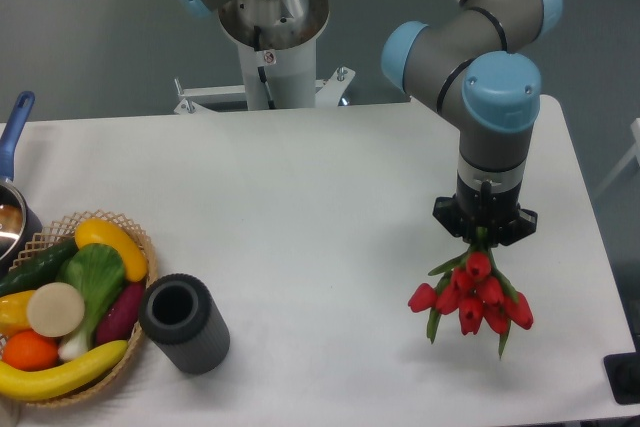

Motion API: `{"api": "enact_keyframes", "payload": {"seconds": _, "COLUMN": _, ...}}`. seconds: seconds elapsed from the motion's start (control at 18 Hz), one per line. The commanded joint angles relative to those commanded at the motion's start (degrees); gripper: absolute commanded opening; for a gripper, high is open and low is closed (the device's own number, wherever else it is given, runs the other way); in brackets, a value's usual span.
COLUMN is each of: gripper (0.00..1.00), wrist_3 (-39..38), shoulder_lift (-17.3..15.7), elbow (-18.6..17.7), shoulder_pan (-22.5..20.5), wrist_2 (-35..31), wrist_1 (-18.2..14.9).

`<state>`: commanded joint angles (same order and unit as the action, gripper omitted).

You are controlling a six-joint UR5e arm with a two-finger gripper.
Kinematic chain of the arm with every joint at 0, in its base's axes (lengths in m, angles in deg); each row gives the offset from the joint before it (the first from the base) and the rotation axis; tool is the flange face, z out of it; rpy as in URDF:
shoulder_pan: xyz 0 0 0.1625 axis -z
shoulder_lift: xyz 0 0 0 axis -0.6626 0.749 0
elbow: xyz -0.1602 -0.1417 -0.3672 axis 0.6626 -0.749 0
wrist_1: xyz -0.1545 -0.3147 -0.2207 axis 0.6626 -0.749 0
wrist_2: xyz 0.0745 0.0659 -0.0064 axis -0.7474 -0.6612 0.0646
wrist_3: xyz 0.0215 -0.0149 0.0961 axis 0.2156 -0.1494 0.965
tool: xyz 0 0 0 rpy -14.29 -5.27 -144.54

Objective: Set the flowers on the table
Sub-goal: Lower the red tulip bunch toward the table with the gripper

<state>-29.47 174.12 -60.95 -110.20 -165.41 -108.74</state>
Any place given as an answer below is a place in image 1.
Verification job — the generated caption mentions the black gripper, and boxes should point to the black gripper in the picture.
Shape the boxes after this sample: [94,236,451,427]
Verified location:
[433,176,538,246]

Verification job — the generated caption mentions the red tulip bouquet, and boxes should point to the red tulip bouquet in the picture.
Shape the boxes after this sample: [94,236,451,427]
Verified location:
[407,227,534,356]

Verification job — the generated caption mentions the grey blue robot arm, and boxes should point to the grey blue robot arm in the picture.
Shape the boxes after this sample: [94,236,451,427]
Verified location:
[180,0,563,246]

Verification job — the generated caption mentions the black device at edge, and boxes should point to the black device at edge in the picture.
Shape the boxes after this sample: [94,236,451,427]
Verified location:
[603,352,639,405]

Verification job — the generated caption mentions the dark grey ribbed vase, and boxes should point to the dark grey ribbed vase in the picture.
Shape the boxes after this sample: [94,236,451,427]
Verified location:
[138,273,231,375]

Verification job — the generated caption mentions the purple sweet potato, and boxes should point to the purple sweet potato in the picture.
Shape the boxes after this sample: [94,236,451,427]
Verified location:
[94,283,145,346]

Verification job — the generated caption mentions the green bok choy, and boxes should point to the green bok choy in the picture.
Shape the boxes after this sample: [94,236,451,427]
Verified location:
[56,243,125,363]

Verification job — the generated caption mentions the woven wicker basket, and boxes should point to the woven wicker basket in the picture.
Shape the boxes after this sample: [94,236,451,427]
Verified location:
[1,210,158,407]

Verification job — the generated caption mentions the beige round disc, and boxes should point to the beige round disc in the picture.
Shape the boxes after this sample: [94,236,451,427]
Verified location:
[26,282,85,338]

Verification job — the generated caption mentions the green cucumber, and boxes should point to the green cucumber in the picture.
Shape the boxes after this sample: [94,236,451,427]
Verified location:
[1,238,78,296]

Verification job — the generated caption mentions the long yellow banana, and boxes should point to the long yellow banana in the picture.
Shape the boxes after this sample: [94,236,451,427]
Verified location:
[1,340,128,402]

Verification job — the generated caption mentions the orange fruit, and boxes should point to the orange fruit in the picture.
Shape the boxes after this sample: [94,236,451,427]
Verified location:
[2,330,58,371]

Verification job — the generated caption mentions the yellow bell pepper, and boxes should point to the yellow bell pepper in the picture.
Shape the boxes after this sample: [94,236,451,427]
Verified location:
[0,290,35,338]

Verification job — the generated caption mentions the white frame at right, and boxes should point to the white frame at right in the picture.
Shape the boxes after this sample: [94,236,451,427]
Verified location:
[593,118,639,200]

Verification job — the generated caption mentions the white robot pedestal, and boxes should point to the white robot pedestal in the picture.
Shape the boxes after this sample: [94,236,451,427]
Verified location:
[172,0,357,116]

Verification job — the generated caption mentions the blue handled saucepan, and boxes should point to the blue handled saucepan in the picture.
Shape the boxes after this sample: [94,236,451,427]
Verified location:
[1,91,42,277]

